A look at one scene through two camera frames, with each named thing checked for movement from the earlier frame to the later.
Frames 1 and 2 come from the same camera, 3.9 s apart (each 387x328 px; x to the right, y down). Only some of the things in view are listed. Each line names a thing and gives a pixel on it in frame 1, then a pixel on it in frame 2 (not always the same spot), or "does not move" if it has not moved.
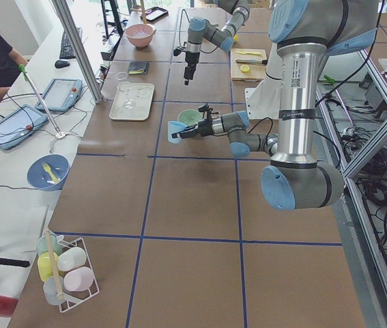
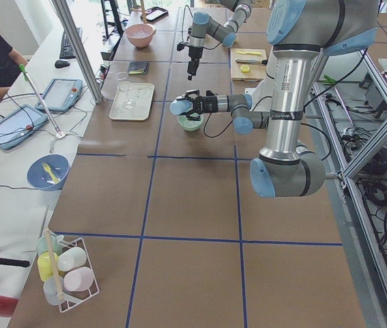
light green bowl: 190,117 does not move
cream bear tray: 132,102 does not move
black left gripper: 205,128 -> 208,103
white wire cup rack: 64,264 does not move
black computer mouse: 61,63 does not move
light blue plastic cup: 175,127 -> 179,106
